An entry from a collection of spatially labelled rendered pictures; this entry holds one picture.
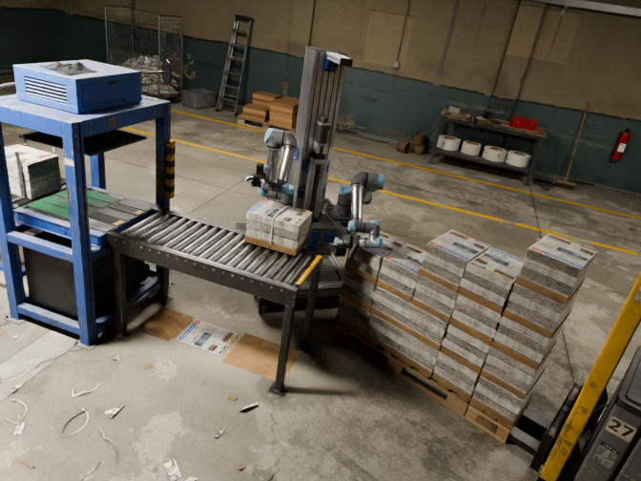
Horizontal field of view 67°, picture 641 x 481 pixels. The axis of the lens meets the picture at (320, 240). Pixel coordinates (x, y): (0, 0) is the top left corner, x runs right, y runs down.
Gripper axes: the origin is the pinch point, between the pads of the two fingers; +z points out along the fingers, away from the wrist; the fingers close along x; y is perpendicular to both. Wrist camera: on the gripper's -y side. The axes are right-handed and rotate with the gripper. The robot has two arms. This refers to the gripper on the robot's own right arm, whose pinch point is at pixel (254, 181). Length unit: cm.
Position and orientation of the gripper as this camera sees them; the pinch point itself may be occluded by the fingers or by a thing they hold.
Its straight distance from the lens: 322.5
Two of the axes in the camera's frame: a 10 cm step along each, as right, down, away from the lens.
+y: -2.8, 8.5, 4.4
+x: -9.5, -3.1, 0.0
